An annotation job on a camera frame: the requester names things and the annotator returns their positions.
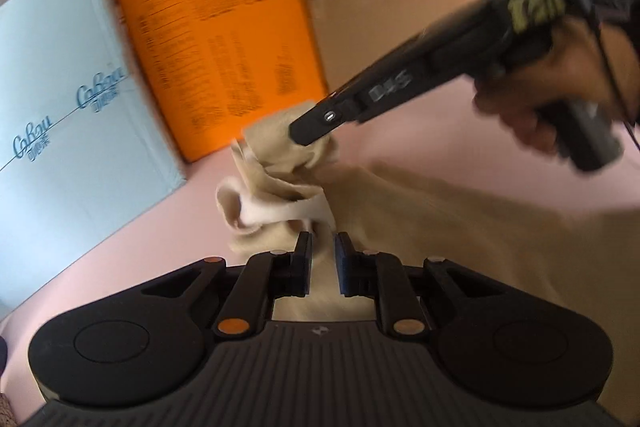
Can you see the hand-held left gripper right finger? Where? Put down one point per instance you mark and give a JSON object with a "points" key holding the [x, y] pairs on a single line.
{"points": [[344, 263]]}

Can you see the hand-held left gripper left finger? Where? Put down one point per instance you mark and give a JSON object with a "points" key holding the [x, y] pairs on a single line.
{"points": [[303, 259]]}

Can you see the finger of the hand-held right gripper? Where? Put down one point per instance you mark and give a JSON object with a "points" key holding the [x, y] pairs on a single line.
{"points": [[390, 88]]}

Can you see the beige garment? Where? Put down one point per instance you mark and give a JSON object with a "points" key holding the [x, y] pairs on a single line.
{"points": [[440, 227]]}

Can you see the person's right hand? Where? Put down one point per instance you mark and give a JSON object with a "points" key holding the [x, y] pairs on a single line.
{"points": [[565, 72]]}

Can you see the brown cardboard box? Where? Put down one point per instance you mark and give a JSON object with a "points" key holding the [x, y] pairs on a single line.
{"points": [[370, 7]]}

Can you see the orange printed box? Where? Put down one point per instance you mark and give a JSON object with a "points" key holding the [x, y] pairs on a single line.
{"points": [[215, 22]]}

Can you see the light blue printed box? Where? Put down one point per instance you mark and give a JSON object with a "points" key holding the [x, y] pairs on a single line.
{"points": [[65, 117]]}

